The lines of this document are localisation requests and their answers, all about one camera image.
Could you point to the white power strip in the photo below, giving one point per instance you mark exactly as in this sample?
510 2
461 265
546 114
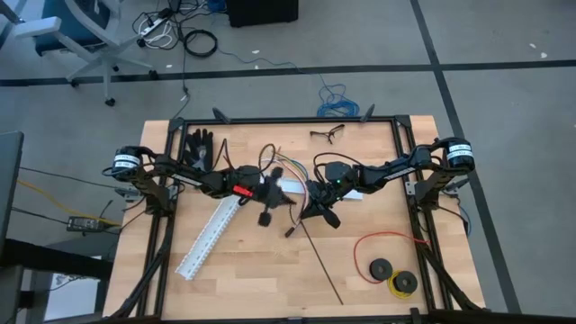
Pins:
152 28

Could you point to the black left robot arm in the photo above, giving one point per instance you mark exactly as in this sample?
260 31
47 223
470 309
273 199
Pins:
171 170

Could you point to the black power adapter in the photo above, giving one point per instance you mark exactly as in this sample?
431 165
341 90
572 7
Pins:
85 223

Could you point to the black work glove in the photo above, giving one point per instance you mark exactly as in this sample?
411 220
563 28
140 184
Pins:
200 150

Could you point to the white duct cover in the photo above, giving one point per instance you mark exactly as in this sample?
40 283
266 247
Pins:
290 184

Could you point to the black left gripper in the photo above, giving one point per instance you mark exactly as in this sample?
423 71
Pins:
252 182

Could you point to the clear safety glasses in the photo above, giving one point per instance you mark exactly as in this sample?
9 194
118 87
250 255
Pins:
328 133

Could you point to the black box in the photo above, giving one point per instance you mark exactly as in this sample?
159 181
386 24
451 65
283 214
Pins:
261 11

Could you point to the grey office chair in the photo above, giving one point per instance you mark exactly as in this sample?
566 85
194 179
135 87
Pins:
67 27

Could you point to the black aluminium table frame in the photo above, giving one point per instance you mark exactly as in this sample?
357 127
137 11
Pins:
288 120

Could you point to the black zip tie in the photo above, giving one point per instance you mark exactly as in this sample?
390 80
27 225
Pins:
321 263

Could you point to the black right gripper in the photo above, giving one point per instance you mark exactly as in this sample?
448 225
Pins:
330 191

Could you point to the black desk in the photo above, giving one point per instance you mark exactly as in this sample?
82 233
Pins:
11 189

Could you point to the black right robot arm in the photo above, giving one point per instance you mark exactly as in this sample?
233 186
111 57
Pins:
382 175

